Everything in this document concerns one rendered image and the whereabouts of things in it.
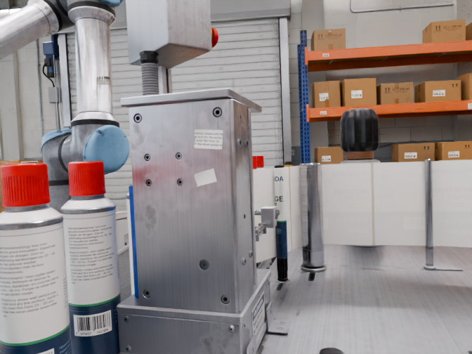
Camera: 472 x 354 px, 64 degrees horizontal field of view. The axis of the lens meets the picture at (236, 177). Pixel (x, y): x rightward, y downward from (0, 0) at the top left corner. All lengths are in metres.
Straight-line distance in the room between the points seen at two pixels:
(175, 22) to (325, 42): 4.05
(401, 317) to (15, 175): 0.44
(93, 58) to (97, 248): 0.71
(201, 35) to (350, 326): 0.55
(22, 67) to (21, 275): 6.28
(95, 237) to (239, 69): 4.97
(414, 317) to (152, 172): 0.36
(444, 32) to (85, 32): 4.43
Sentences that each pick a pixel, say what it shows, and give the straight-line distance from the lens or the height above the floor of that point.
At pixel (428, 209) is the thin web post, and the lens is 0.71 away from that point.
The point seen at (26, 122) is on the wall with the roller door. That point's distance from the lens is 6.44.
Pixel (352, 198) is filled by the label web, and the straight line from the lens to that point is 0.70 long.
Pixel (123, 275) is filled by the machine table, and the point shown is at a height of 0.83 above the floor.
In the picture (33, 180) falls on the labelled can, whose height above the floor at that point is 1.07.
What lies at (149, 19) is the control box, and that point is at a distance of 0.77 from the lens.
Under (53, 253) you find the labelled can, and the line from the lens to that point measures 0.33.
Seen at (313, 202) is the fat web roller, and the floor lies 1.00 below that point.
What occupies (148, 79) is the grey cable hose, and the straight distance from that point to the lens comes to 0.73.
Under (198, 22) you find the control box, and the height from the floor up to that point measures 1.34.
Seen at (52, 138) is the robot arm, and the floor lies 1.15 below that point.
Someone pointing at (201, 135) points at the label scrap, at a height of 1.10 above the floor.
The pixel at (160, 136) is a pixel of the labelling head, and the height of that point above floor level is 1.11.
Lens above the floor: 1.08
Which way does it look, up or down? 3 degrees down
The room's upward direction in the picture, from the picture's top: 2 degrees counter-clockwise
